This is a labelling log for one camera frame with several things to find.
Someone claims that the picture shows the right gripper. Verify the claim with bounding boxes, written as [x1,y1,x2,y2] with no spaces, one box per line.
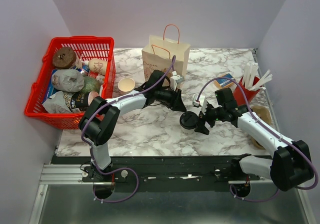
[194,101,226,135]

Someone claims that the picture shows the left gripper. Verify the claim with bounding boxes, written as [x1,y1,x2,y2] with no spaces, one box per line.
[154,86,187,113]

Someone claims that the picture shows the white paper coffee cup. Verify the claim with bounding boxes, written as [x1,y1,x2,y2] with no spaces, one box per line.
[181,126,195,135]

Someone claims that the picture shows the black coffee cup lid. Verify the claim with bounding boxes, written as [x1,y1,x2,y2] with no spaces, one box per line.
[179,111,198,130]

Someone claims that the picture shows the paper takeout bag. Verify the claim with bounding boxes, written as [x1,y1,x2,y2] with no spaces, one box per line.
[141,25,191,81]

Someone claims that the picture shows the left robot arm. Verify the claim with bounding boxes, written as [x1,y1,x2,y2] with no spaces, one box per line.
[78,70,186,181]

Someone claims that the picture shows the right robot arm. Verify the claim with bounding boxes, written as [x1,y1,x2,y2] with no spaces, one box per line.
[192,88,315,191]

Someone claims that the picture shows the red straw cup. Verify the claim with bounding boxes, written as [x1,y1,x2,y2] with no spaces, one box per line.
[233,77,260,106]

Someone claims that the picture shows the blue orange card box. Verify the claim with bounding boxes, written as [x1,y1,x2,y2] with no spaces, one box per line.
[213,73,235,89]

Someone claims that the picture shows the cardboard cup carrier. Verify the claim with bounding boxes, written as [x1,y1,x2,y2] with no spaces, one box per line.
[251,105,272,149]

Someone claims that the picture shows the white wrapped straws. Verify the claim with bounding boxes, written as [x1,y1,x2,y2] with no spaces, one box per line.
[241,63,273,91]

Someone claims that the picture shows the beige printed bottle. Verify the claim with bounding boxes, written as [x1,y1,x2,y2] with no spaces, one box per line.
[83,58,108,76]

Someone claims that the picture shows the green avocado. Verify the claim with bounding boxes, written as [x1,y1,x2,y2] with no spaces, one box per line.
[80,76,101,93]

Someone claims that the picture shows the red plastic basket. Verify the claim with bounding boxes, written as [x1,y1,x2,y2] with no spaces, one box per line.
[24,36,116,129]

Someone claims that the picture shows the black food cup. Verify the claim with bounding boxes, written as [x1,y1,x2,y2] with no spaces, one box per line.
[69,91,99,113]

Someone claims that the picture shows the grey crumpled bag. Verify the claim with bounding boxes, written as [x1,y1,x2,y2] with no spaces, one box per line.
[51,69,85,93]

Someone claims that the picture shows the silver snack bag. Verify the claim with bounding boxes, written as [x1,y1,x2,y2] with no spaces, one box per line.
[42,91,73,113]

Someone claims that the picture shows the blue flat package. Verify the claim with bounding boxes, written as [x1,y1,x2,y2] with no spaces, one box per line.
[41,69,58,104]

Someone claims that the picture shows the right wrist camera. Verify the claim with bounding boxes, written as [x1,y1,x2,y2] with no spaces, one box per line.
[192,94,208,112]

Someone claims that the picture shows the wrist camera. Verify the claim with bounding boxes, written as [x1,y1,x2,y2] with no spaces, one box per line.
[192,94,208,112]
[170,71,185,91]

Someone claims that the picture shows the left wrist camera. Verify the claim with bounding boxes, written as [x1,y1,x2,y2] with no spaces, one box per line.
[170,71,185,91]

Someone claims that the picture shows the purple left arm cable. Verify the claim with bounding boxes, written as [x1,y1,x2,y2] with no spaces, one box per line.
[81,55,177,169]

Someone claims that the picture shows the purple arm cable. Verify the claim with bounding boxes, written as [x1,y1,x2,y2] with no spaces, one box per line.
[196,77,320,202]
[81,55,177,169]

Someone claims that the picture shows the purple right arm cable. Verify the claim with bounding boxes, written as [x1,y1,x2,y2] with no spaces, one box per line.
[196,77,320,202]

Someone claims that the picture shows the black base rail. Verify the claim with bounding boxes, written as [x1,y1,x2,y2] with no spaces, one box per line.
[43,156,277,198]

